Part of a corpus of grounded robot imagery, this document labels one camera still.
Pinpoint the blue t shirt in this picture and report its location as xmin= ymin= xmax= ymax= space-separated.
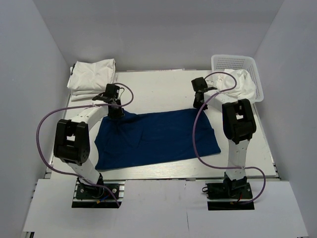
xmin=95 ymin=109 xmax=221 ymax=170

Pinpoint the white t shirt stack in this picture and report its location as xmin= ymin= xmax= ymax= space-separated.
xmin=67 ymin=59 xmax=116 ymax=101

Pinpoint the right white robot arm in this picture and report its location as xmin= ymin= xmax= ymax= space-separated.
xmin=192 ymin=89 xmax=257 ymax=198

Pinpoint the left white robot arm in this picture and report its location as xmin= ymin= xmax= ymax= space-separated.
xmin=53 ymin=99 xmax=124 ymax=198

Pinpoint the white plastic basket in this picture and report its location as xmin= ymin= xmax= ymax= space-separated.
xmin=207 ymin=55 xmax=264 ymax=104

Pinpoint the crumpled white t shirt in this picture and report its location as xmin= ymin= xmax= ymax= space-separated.
xmin=214 ymin=69 xmax=256 ymax=104

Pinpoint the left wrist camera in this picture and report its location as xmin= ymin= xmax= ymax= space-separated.
xmin=92 ymin=84 xmax=120 ymax=103

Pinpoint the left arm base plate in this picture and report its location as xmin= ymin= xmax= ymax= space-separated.
xmin=71 ymin=181 xmax=124 ymax=209

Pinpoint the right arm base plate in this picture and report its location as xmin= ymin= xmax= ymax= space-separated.
xmin=202 ymin=182 xmax=255 ymax=211

